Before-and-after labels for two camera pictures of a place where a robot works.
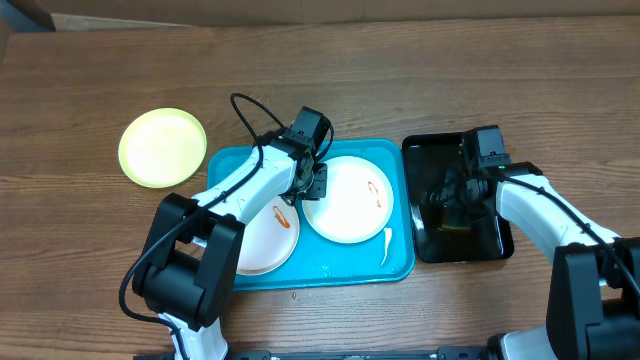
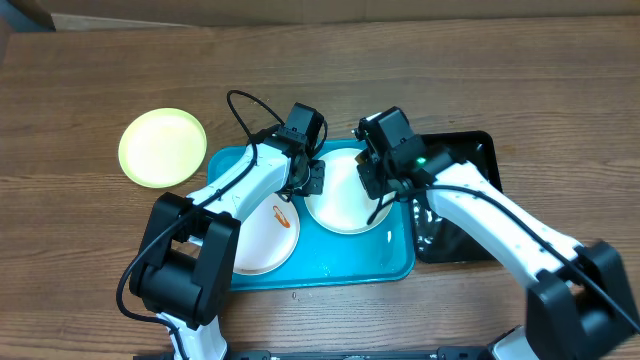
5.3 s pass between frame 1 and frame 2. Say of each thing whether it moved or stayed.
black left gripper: stayed
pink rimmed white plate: stayed
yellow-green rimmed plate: stayed
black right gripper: moved
